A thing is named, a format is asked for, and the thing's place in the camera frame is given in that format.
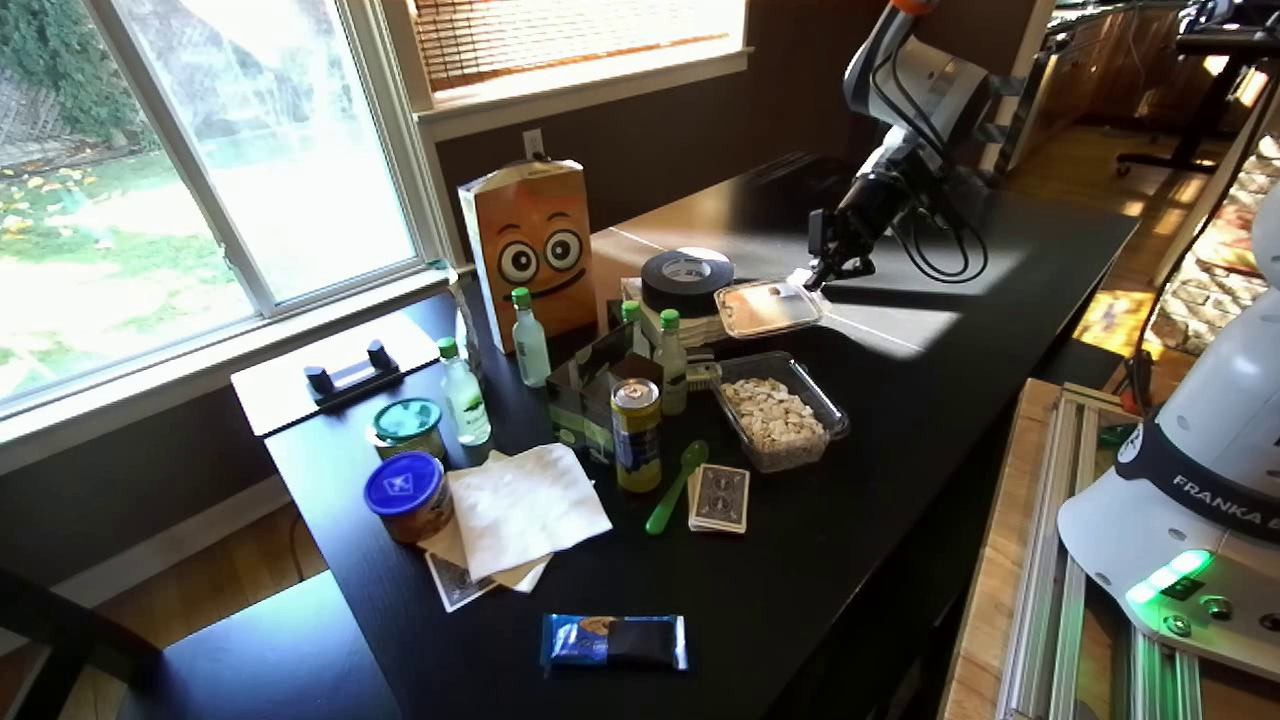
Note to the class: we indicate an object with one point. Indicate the black bench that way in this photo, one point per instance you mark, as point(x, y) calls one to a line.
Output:
point(264, 663)

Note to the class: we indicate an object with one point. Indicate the clear food container with oats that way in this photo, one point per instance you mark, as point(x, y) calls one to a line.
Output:
point(776, 417)

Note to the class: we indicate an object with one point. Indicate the white wall outlet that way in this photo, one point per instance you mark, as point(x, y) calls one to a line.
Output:
point(535, 141)

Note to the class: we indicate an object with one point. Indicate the printed card with white border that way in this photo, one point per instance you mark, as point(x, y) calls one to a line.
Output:
point(454, 585)

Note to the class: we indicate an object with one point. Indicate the cardboard bottle carrier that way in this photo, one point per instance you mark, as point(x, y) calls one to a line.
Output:
point(580, 395)

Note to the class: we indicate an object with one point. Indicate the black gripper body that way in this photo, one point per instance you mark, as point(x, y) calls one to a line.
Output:
point(870, 198)

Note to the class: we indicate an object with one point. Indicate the black desk in background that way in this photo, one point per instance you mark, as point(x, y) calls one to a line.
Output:
point(1223, 54)

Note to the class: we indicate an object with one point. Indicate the wooden robot stand with rails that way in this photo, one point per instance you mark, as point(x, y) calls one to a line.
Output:
point(1013, 585)

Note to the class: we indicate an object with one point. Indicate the orange box with cartoon face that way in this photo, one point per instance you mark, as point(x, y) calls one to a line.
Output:
point(537, 246)

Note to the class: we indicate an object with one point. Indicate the blue wrapped snack bar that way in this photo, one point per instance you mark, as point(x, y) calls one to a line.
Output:
point(617, 642)

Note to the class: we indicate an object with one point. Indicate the clear bowl of food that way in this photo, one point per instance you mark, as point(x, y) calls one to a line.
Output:
point(764, 311)

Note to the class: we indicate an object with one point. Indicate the woven window blind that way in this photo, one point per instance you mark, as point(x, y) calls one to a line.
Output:
point(563, 36)

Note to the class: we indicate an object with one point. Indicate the dark round lid container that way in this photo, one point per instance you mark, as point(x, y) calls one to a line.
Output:
point(680, 279)

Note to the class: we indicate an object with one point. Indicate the brown paper napkin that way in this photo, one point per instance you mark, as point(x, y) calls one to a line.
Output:
point(446, 546)

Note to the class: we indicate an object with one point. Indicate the dark wooden chair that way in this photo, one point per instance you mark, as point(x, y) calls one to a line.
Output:
point(1007, 125)

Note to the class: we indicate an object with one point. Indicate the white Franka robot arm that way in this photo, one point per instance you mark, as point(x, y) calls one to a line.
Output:
point(1201, 454)

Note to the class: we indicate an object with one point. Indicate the white paper napkin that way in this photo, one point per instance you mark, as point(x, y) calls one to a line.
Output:
point(524, 510)

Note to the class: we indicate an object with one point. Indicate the small green-capped clear bottle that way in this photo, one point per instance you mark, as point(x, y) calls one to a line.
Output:
point(530, 345)
point(674, 349)
point(628, 328)
point(467, 397)

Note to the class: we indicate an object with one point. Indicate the black chair frame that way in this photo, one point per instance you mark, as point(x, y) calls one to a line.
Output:
point(54, 642)

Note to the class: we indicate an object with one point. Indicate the deck of playing cards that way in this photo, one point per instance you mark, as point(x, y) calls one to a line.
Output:
point(717, 496)

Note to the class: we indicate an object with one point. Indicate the yellow and blue drink can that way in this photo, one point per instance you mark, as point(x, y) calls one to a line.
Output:
point(636, 433)

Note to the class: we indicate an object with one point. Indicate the brown can with blue lid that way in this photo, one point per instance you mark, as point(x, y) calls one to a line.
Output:
point(407, 496)

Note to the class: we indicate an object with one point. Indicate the can with teal lid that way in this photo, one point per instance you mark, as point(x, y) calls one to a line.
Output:
point(408, 426)

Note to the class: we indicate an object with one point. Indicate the yellow packet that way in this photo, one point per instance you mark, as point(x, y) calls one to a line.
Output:
point(1115, 325)

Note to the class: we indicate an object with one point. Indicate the green plastic utensil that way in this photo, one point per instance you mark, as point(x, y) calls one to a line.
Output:
point(677, 489)

